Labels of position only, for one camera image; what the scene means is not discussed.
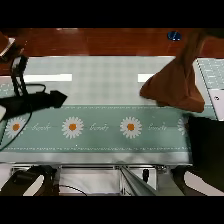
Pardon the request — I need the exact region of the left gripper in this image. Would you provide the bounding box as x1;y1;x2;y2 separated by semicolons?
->
22;89;69;112

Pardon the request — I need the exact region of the brown T-shirt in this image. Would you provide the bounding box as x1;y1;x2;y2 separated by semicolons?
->
139;28;206;114

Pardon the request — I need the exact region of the blue round object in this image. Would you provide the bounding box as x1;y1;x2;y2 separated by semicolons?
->
167;30;183;42

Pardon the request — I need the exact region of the black garment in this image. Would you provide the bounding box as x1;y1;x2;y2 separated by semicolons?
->
184;114;224;174

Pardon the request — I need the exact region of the white paper sheet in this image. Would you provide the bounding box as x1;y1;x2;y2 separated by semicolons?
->
211;88;224;122

